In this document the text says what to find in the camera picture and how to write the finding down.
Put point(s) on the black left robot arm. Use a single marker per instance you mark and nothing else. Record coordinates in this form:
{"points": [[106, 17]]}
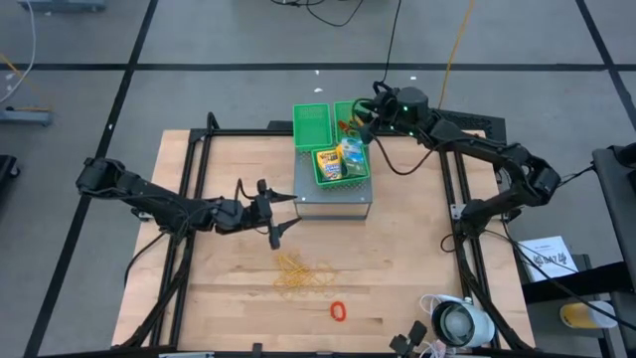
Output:
{"points": [[149, 199]]}

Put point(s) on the grey perforated metal shelf riser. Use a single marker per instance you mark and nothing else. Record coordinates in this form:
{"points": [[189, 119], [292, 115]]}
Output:
{"points": [[333, 199]]}

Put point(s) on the white printed booklet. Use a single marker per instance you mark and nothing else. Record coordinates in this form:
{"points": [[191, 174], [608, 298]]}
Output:
{"points": [[546, 258]]}

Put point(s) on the grey cart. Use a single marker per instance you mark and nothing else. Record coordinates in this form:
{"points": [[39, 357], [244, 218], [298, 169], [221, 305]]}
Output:
{"points": [[618, 209]]}

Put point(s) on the white spot lamp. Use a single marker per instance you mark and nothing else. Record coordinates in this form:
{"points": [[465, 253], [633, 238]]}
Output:
{"points": [[464, 323]]}

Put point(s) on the grey floor base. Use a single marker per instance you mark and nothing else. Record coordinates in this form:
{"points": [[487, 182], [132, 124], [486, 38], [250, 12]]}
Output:
{"points": [[62, 5], [25, 118]]}

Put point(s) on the black aluminium frame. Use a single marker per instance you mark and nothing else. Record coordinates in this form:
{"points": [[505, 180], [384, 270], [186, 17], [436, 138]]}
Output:
{"points": [[238, 132]]}

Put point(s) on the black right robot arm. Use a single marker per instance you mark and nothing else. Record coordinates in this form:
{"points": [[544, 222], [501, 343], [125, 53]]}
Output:
{"points": [[497, 154]]}

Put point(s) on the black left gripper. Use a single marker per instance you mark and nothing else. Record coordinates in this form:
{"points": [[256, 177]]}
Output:
{"points": [[243, 216]]}

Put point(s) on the green plastic mesh basket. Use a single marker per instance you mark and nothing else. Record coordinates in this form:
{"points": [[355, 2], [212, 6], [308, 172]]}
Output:
{"points": [[340, 110], [312, 126], [342, 184]]}

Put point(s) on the black floor object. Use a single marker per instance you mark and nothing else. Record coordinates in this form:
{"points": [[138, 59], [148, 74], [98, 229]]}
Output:
{"points": [[7, 169]]}

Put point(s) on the yellow rubber bands heap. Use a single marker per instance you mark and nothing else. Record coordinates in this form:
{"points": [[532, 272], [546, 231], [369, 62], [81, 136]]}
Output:
{"points": [[293, 276]]}

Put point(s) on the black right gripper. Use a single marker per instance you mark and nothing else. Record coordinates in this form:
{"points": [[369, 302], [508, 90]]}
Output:
{"points": [[385, 112]]}

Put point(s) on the green marker box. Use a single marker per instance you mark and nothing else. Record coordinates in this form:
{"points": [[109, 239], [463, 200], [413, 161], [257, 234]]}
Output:
{"points": [[354, 159]]}

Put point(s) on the yellow and white tub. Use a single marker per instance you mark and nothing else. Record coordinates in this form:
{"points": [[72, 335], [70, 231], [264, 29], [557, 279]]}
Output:
{"points": [[584, 314]]}

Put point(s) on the yellow crayon box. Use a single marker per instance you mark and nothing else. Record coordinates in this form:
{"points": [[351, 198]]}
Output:
{"points": [[329, 164]]}

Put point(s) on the black table clamp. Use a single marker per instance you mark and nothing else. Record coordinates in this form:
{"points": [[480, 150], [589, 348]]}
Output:
{"points": [[257, 348]]}

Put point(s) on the black stand bar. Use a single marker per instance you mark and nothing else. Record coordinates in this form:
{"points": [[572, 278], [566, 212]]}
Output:
{"points": [[571, 286]]}

